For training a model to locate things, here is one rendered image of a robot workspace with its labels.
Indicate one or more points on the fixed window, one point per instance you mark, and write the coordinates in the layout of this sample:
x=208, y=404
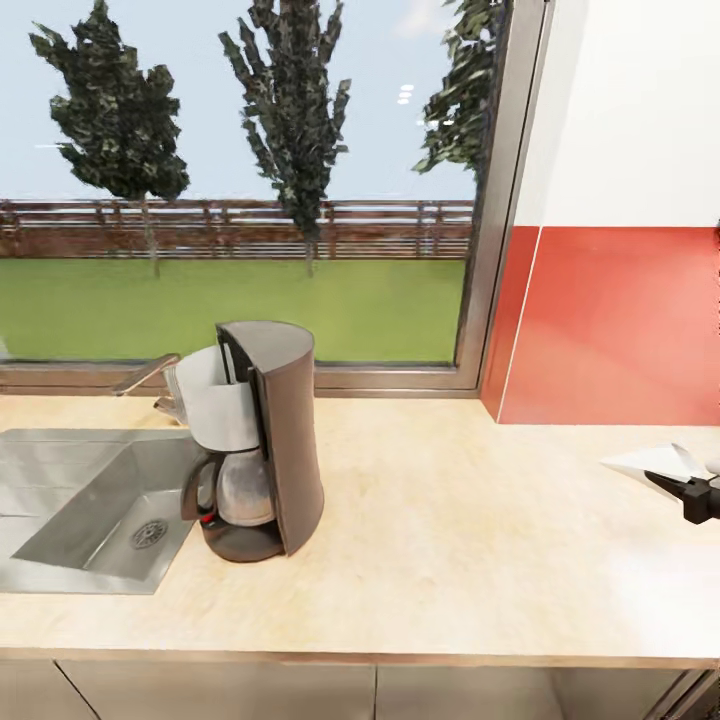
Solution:
x=351, y=166

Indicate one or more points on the drop in sink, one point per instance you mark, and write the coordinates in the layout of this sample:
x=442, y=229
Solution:
x=74, y=501

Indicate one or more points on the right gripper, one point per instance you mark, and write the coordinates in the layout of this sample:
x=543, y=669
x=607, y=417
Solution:
x=701, y=502

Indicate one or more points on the coffee maker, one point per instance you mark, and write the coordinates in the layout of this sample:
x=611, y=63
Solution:
x=249, y=402

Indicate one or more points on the countertop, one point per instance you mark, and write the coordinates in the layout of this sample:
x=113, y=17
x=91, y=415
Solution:
x=694, y=548
x=446, y=539

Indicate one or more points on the paper coffee filter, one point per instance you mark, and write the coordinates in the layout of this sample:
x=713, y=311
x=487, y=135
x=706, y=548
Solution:
x=667, y=460

